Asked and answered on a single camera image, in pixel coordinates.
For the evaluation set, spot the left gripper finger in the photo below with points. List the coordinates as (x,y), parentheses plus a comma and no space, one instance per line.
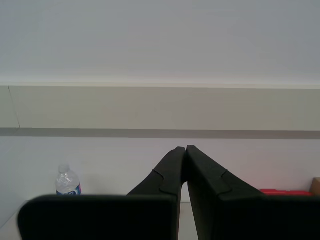
(225,215)
(150,215)

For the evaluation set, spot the red knit work glove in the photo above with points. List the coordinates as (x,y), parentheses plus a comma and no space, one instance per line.
(295,192)

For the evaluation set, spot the clear plastic water bottle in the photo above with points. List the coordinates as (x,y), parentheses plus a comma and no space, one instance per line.
(67,182)

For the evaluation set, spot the brown cardboard box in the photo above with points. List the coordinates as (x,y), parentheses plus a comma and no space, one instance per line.
(316,186)

